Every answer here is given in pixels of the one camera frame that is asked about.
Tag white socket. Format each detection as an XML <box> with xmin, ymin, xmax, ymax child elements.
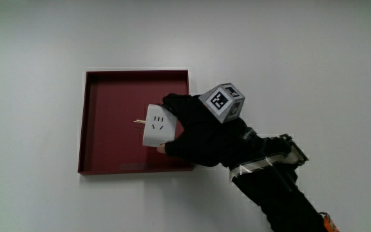
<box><xmin>133</xmin><ymin>103</ymin><xmax>178</xmax><ymax>148</ymax></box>

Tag person's right hand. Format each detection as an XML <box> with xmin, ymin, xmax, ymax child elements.
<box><xmin>157</xmin><ymin>82</ymin><xmax>264</xmax><ymax>169</ymax></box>

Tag dark red square tray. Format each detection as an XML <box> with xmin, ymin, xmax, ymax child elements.
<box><xmin>77</xmin><ymin>70</ymin><xmax>195</xmax><ymax>176</ymax></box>

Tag orange strap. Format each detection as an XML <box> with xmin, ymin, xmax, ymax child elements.
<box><xmin>319</xmin><ymin>211</ymin><xmax>340</xmax><ymax>232</ymax></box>

